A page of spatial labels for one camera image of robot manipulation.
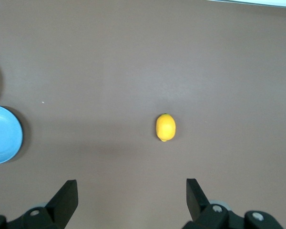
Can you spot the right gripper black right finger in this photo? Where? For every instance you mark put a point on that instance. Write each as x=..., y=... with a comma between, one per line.
x=205, y=214

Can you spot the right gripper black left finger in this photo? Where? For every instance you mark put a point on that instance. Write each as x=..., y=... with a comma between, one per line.
x=59, y=210

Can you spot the yellow lemon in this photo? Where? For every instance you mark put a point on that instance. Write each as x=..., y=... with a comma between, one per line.
x=166, y=127

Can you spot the blue plate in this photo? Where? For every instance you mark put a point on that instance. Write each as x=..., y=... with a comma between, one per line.
x=2, y=136

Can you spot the brown table cover sheet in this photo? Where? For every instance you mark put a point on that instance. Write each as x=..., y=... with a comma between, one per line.
x=109, y=71

